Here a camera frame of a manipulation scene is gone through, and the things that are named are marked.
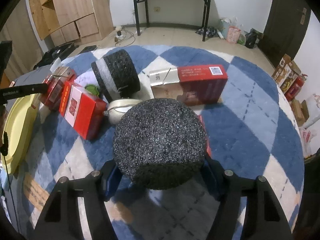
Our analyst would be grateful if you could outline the black white striped foam cylinder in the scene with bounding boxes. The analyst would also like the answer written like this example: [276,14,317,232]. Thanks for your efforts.
[91,49,140,103]

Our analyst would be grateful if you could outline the yellow plastic basin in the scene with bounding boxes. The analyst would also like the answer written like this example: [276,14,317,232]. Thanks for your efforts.
[1,94,40,174]

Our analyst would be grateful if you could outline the red brown cigarette carton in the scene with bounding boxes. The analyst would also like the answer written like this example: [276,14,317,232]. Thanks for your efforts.
[40,67,76,111]

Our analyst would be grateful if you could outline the black case on floor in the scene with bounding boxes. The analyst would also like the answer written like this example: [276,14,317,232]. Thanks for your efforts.
[33,42,79,70]

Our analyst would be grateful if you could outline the red white box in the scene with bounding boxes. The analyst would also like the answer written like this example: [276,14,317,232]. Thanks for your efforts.
[59,81,107,140]

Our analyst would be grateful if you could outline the green small object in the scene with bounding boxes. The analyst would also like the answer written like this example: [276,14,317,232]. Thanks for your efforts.
[85,84,100,96]

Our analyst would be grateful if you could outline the blue white checkered rug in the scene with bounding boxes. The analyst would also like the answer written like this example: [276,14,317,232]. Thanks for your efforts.
[1,46,304,239]

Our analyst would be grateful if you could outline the black flat tray on floor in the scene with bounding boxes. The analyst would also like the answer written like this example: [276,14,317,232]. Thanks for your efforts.
[79,45,97,54]

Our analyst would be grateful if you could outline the wooden cabinet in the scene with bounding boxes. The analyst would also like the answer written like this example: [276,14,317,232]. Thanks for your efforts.
[28,0,114,46]

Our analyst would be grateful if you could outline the white computer mouse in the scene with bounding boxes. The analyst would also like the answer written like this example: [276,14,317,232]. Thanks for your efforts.
[104,99,142,126]

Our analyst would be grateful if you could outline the red fire extinguisher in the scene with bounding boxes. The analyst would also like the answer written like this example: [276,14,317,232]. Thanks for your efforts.
[285,74,308,102]

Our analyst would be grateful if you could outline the large red brown carton box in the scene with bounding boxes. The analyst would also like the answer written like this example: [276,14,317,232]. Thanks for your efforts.
[149,64,228,106]

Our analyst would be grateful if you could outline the black bag on floor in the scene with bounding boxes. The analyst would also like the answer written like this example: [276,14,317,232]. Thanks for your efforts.
[245,30,258,49]

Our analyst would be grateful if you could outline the pink bag on floor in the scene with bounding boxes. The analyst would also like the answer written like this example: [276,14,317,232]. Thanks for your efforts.
[226,25,241,44]

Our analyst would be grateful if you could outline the dark door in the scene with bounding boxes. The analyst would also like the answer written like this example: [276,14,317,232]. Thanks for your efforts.
[258,0,311,67]

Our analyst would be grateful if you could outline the power strip with cables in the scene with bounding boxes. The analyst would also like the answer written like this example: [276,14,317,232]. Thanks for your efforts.
[114,26,136,47]

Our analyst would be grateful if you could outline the cardboard boxes by wall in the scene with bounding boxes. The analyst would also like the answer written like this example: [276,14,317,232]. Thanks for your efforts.
[272,54,301,94]

